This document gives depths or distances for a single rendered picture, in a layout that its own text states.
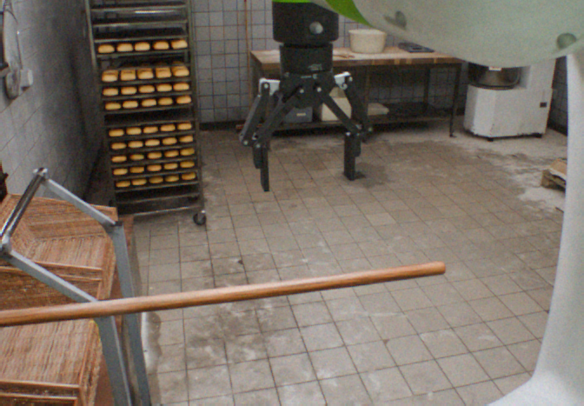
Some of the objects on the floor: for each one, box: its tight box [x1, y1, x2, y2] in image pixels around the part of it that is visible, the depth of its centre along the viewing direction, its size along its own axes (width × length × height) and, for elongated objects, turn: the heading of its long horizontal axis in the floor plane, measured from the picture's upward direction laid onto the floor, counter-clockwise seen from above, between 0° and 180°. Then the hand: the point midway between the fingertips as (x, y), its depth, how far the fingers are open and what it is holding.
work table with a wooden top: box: [249, 46, 467, 150], centre depth 571 cm, size 220×80×90 cm, turn 103°
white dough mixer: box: [463, 58, 556, 143], centre depth 560 cm, size 92×59×132 cm, turn 103°
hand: (308, 176), depth 80 cm, fingers open, 13 cm apart
